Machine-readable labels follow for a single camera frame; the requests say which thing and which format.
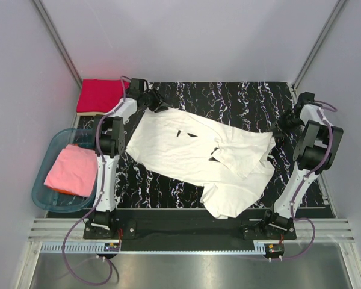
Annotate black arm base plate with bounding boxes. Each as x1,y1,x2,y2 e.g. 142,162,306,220
84,209,296,249

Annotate pink t shirt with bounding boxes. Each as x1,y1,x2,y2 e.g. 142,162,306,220
44,144,98,197

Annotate white t shirt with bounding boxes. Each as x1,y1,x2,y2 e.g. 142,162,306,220
126,108,276,219

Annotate folded beige t shirt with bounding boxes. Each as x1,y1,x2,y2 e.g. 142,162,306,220
76,111,106,116

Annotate black marble pattern mat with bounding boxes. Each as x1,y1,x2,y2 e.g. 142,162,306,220
46,81,338,218

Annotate grey slotted cable duct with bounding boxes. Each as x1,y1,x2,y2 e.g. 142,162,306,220
41,240,284,256

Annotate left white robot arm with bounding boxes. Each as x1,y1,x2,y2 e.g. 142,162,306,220
88,76,168,238

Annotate folded red t shirt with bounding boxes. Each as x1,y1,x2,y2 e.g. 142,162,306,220
76,79,129,113

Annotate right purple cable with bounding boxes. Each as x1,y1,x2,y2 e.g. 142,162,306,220
234,101,338,261

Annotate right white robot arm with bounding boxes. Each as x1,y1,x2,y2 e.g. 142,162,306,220
261,92,344,239

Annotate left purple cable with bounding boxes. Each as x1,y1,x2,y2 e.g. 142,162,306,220
61,75,132,285

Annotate left aluminium frame post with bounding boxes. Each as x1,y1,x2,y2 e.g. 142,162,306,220
31,0,82,88

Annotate orange garment in basket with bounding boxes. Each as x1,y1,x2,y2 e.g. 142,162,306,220
53,188,72,195

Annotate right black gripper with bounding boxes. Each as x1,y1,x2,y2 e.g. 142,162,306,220
270,110,303,138

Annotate right aluminium frame post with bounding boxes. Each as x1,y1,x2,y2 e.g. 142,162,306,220
292,0,348,89

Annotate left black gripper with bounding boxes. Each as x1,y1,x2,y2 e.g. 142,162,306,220
141,87,171,113

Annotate purple cable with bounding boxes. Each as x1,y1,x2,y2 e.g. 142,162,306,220
61,75,132,285
234,101,338,261

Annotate aluminium frame post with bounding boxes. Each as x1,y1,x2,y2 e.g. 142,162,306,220
31,0,82,88
292,0,348,89

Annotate teal plastic basket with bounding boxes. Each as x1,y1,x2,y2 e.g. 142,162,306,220
31,128,96,213

